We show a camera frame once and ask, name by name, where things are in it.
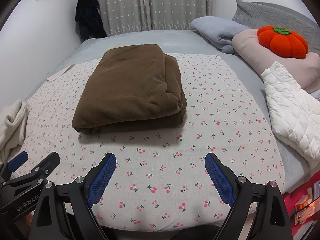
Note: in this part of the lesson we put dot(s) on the orange pumpkin cushion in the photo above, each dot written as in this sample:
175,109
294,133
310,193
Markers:
283,42

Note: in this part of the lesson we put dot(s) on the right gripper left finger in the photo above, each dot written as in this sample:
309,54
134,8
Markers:
65,211

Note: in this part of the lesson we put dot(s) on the pink pillow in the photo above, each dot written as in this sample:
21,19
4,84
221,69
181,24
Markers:
305,71

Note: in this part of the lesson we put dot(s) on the dark hanging garment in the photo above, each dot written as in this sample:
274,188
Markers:
88,18

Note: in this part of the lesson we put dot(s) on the grey dotted curtain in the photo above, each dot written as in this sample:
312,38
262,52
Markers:
128,16

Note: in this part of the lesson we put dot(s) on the cherry print blanket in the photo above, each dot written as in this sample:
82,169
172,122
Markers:
160,182

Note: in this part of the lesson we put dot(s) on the cream fleece garment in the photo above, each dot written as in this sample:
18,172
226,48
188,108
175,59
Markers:
13,126

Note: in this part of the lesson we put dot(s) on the white quilted jacket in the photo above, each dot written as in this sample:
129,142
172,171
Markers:
294,113

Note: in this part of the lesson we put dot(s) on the brown coat with fur collar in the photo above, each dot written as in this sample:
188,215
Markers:
133,88

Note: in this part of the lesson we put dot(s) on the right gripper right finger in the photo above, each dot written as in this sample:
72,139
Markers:
271,219

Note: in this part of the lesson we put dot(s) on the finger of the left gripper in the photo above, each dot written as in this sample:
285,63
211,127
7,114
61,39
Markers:
11,166
41,171

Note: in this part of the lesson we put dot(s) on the light blue bed sheet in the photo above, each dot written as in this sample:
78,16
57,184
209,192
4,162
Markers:
297,170

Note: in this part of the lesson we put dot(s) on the red plastic stool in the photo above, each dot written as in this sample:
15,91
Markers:
302,205

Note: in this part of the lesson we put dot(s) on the folded blue blanket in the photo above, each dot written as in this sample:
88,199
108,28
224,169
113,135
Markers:
218,31

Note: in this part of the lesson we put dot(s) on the grey quilted pillow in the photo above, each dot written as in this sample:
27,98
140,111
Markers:
258,14

